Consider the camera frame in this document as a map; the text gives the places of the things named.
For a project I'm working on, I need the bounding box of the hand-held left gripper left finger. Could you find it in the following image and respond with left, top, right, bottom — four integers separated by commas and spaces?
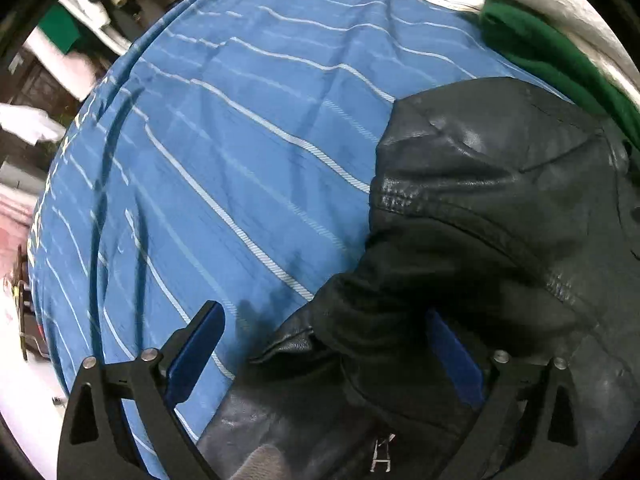
57, 301, 226, 480

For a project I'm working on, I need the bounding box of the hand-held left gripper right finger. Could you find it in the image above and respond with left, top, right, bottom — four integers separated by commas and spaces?
425, 308, 601, 480

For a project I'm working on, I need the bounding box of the black leather jacket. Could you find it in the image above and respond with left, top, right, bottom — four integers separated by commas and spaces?
196, 77, 640, 480

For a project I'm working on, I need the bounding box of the blue striped bed sheet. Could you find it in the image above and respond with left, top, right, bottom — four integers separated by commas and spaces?
26, 0, 576, 476

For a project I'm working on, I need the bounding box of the white cloth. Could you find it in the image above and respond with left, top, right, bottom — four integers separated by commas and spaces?
0, 103, 66, 146

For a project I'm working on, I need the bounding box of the dark wooden cabinet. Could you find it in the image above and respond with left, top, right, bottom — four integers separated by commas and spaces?
10, 50, 83, 126

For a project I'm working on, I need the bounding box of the green cloth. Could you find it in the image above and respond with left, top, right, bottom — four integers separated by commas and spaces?
462, 1, 640, 153

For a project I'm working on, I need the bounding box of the green hanging garment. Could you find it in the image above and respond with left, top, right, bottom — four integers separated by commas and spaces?
37, 5, 83, 54

